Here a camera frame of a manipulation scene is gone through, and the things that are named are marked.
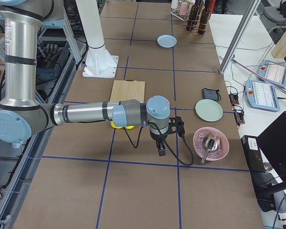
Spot dark grey folded cloth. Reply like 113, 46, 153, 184
202, 88, 221, 101

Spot metal ice scoop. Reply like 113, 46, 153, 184
201, 133, 221, 164

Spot dark wine bottle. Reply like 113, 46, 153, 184
186, 0, 199, 31
198, 0, 210, 35

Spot teach pendant tablet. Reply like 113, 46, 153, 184
258, 60, 286, 88
245, 80, 280, 112

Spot dark wine bottle rear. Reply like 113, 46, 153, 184
186, 0, 199, 31

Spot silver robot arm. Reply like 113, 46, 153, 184
0, 0, 172, 156

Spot aluminium frame post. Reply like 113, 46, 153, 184
219, 0, 261, 74

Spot black desktop computer box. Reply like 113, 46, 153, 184
241, 135, 269, 173

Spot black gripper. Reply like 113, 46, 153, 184
149, 124, 172, 156

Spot far teach pendant tablet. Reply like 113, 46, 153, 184
258, 60, 286, 88

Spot grabber stick green tip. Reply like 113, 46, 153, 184
231, 59, 286, 108

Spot wooden cutting board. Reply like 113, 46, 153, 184
110, 80, 145, 103

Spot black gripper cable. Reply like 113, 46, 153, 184
123, 122, 194, 166

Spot copper wire bottle rack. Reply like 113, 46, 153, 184
184, 0, 205, 35

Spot black computer monitor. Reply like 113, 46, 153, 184
257, 111, 286, 181

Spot yellow lemon near board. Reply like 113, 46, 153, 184
110, 121, 123, 129

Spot light green plate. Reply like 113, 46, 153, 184
195, 99, 223, 122

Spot near teach pendant tablet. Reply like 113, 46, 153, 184
245, 80, 280, 112

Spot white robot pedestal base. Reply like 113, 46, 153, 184
76, 0, 119, 79

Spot light blue plate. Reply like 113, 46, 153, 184
157, 34, 177, 48

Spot pink bowl with ice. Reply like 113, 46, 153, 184
193, 127, 229, 161

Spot dark wine bottle front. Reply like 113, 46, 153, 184
198, 0, 210, 35

